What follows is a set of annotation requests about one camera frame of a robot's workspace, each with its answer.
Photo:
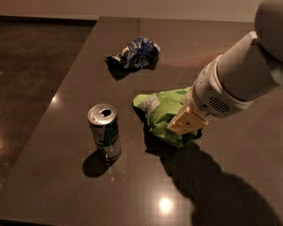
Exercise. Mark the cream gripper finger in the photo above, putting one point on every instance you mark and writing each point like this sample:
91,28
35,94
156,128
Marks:
187,98
187,120

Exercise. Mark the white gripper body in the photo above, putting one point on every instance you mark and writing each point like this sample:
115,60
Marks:
214,93

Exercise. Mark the green rice chip bag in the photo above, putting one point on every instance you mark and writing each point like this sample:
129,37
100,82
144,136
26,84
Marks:
159,108

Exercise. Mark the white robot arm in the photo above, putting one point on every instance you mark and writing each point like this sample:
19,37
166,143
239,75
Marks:
232,81

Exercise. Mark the crumpled blue chip bag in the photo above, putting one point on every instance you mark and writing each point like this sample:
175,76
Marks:
141,53

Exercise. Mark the redbull can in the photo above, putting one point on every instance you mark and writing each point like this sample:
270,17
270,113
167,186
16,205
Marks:
105,131

